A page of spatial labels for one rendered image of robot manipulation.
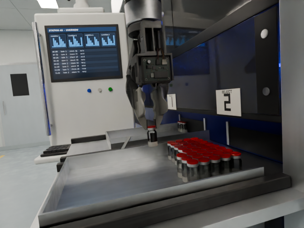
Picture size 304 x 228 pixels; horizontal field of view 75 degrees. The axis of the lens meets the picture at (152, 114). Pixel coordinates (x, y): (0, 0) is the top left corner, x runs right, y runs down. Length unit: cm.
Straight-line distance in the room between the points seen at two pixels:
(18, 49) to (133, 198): 596
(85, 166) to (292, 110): 45
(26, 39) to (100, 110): 509
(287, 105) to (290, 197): 14
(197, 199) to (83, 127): 100
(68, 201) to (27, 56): 576
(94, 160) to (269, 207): 38
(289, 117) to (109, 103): 98
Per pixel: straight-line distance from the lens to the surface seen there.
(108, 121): 121
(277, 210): 36
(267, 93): 41
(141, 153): 55
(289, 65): 38
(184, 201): 30
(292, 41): 38
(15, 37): 624
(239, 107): 46
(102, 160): 54
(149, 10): 42
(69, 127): 124
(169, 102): 80
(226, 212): 32
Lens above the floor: 105
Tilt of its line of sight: 5 degrees down
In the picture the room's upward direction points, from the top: 5 degrees counter-clockwise
